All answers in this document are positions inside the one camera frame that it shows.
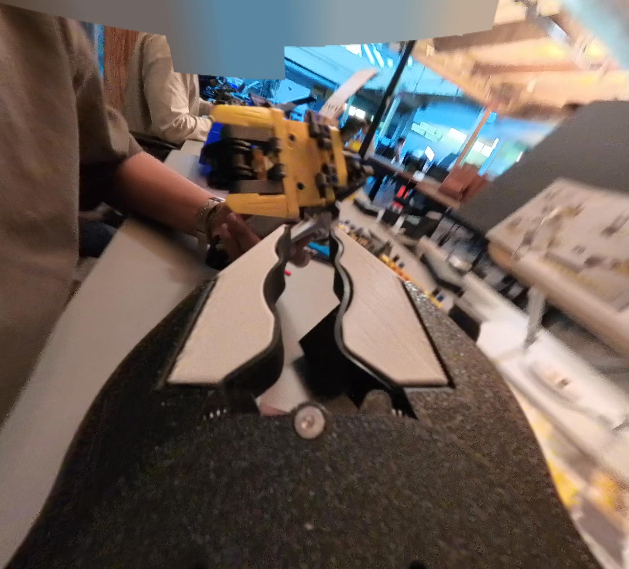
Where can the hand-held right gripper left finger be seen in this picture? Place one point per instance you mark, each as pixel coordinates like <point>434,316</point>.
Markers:
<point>226,328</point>

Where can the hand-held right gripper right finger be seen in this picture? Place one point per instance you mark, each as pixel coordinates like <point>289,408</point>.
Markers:
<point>388,328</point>

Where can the yellow toy brick assembly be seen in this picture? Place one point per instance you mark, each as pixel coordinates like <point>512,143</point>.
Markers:
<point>299,161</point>

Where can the person's left forearm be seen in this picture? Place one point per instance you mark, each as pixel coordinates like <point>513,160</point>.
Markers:
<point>157,185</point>

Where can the person's left hand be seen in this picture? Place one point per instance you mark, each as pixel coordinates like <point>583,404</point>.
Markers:
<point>236,234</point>

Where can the pile of toy bricks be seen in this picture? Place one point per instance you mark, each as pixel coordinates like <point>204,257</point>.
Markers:
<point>388,259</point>

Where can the long dark desk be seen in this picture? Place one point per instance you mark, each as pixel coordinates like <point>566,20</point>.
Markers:
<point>422,183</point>

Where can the white book stand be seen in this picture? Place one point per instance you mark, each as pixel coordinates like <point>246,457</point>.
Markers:
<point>540,274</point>

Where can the brown bag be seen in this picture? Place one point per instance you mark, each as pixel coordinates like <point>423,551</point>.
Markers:
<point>462,183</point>

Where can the person's beige shirt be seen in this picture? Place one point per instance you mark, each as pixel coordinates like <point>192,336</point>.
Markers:
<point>39,161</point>

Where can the toy instruction booklet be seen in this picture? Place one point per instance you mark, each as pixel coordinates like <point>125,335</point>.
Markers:
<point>565,225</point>

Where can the white paper poster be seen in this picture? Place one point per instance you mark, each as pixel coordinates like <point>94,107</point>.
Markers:
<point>346,92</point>

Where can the black floor lamp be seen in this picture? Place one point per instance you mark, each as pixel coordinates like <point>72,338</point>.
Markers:
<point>388,97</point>

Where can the dark grey panel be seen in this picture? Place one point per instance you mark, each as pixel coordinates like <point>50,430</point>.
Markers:
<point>565,151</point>

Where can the wooden post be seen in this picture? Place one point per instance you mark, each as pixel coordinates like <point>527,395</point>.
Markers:
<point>120,67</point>

